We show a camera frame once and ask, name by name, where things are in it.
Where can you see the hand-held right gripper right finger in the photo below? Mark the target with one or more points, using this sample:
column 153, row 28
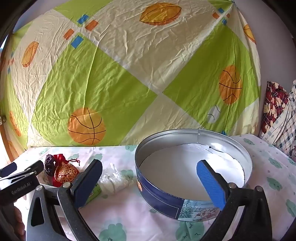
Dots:
column 211, row 185

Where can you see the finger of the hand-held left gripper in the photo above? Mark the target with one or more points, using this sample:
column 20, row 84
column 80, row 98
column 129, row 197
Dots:
column 9, row 169
column 34, row 167

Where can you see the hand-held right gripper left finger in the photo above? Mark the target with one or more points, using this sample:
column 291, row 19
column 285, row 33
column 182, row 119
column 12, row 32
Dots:
column 86, row 183

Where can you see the purple scrunchie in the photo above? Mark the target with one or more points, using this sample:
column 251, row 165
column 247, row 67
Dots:
column 49, row 162

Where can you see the red brocade pouch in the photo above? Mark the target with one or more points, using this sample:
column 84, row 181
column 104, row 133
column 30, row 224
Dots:
column 64, row 172

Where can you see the white packet with green label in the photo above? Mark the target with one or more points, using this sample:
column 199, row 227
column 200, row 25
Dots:
column 113, row 179

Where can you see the round blue tin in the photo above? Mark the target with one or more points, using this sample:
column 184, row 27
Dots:
column 161, row 201

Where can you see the person's left hand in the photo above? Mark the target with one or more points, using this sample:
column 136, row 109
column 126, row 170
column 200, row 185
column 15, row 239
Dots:
column 19, row 221

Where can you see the cloud print white tablecloth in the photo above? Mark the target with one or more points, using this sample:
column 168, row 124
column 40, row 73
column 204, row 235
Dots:
column 129, row 208

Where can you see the plaid cloth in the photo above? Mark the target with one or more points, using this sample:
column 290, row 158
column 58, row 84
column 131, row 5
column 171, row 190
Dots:
column 286, row 129

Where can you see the red patterned cloth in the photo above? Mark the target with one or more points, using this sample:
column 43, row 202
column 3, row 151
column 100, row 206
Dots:
column 272, row 104

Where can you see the ball print hanging bedsheet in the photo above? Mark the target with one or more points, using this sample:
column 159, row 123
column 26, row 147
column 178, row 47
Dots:
column 115, row 81

